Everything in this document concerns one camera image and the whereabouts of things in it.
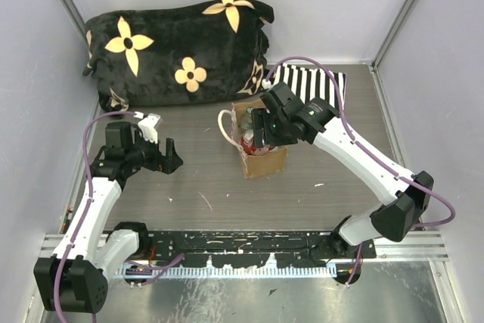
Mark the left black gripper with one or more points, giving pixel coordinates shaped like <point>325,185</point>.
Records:
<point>161,162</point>

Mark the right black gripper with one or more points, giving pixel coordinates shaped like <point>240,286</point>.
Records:
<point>261,119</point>

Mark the red cola can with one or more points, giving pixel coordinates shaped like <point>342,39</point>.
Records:
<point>247,142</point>

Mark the red Coca-Cola can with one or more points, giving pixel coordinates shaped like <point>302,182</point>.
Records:
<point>264,151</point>

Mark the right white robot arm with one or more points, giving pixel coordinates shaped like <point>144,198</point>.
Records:
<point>402,196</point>

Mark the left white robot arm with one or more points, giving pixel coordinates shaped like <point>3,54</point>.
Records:
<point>75,277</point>

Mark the brown burlap canvas bag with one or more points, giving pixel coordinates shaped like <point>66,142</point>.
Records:
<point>253,165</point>

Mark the black white striped cloth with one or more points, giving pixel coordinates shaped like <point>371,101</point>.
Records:
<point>311,83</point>

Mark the black floral plush blanket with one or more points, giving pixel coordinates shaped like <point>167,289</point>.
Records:
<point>208,52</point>

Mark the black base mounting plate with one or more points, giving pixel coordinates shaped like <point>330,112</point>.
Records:
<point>241,249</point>

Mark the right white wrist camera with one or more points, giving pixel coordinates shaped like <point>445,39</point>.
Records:
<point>267,84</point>

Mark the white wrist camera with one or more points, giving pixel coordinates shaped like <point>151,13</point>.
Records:
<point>148,125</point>
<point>267,84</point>

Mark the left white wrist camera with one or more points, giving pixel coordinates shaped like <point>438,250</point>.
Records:
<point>148,125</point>

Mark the aluminium front rail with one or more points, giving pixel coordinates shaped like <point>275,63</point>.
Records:
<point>417,246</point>

